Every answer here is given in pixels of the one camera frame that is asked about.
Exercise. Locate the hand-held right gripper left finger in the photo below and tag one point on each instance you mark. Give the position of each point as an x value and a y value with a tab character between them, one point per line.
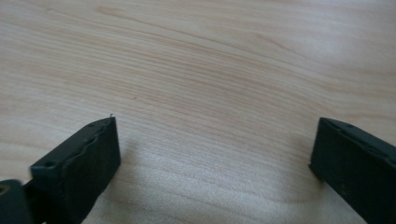
77	174

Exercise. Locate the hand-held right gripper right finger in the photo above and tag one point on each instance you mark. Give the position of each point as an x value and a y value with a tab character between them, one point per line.
358	168

